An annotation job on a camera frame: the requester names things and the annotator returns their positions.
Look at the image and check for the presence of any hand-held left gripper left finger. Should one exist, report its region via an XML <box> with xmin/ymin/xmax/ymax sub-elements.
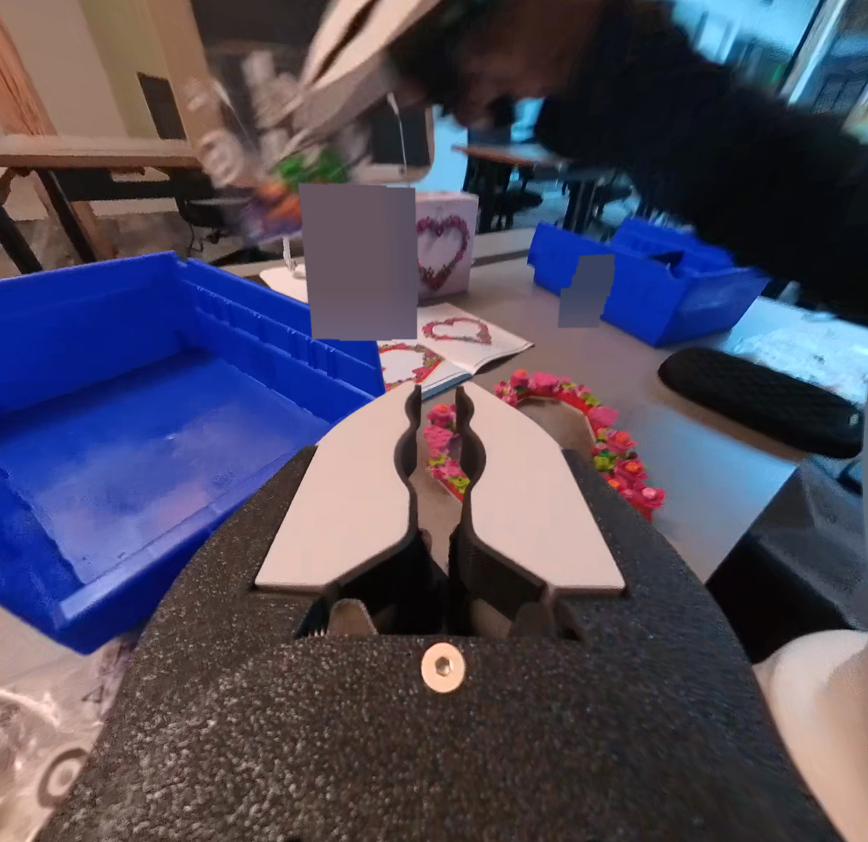
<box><xmin>254</xmin><ymin>381</ymin><xmax>423</xmax><ymax>595</ymax></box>

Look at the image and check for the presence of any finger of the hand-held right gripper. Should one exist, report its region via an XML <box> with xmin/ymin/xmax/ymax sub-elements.
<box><xmin>300</xmin><ymin>0</ymin><xmax>409</xmax><ymax>85</ymax></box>
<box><xmin>297</xmin><ymin>0</ymin><xmax>470</xmax><ymax>132</ymax></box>

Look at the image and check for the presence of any person's right forearm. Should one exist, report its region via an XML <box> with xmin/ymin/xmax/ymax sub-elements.
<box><xmin>529</xmin><ymin>0</ymin><xmax>868</xmax><ymax>324</ymax></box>

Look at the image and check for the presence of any wooden trestle table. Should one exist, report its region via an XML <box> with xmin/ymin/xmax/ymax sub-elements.
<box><xmin>0</xmin><ymin>14</ymin><xmax>208</xmax><ymax>276</ymax></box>

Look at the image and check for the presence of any heart print cardboard box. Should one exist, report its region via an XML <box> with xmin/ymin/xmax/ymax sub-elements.
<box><xmin>415</xmin><ymin>191</ymin><xmax>480</xmax><ymax>302</ymax></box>

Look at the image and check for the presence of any white stand base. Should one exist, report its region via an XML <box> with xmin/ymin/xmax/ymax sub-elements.
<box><xmin>259</xmin><ymin>238</ymin><xmax>313</xmax><ymax>302</ymax></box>

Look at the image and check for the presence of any heart print instruction booklet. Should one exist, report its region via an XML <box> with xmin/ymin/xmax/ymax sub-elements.
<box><xmin>376</xmin><ymin>304</ymin><xmax>536</xmax><ymax>402</ymax></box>

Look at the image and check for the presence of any plastic bag of coloured bricks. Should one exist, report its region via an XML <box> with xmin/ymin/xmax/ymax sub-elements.
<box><xmin>183</xmin><ymin>42</ymin><xmax>362</xmax><ymax>247</ymax></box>

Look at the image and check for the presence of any grey desk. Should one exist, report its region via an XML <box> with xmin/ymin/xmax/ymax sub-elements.
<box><xmin>0</xmin><ymin>228</ymin><xmax>868</xmax><ymax>842</ymax></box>

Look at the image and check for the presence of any blue plastic bin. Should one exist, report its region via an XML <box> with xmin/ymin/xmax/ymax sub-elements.
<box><xmin>528</xmin><ymin>217</ymin><xmax>773</xmax><ymax>349</ymax></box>
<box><xmin>0</xmin><ymin>251</ymin><xmax>388</xmax><ymax>656</ymax></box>

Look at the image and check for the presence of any dark background table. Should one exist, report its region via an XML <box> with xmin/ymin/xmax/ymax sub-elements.
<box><xmin>451</xmin><ymin>142</ymin><xmax>614</xmax><ymax>234</ymax></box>

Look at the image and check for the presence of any black mesh wrist rest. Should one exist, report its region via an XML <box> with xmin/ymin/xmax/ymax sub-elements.
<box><xmin>656</xmin><ymin>345</ymin><xmax>868</xmax><ymax>661</ymax></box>

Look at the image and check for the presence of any person's right hand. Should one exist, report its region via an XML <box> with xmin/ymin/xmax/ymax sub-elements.
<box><xmin>392</xmin><ymin>0</ymin><xmax>599</xmax><ymax>125</ymax></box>

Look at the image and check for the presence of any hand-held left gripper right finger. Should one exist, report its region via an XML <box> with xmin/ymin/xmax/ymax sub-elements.
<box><xmin>453</xmin><ymin>381</ymin><xmax>627</xmax><ymax>599</ymax></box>

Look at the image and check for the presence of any person's grey hoodie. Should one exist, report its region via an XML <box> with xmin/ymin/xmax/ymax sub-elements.
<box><xmin>751</xmin><ymin>627</ymin><xmax>868</xmax><ymax>842</ymax></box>

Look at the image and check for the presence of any clear plastic bag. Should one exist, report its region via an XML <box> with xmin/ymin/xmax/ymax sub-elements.
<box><xmin>0</xmin><ymin>635</ymin><xmax>140</xmax><ymax>842</ymax></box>

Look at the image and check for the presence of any white framed monitor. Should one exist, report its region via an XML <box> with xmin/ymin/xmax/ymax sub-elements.
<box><xmin>353</xmin><ymin>103</ymin><xmax>436</xmax><ymax>185</ymax></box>

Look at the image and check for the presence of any heart-shaped brick flower wreath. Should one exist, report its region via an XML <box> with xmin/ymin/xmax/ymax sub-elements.
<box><xmin>424</xmin><ymin>369</ymin><xmax>667</xmax><ymax>523</ymax></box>

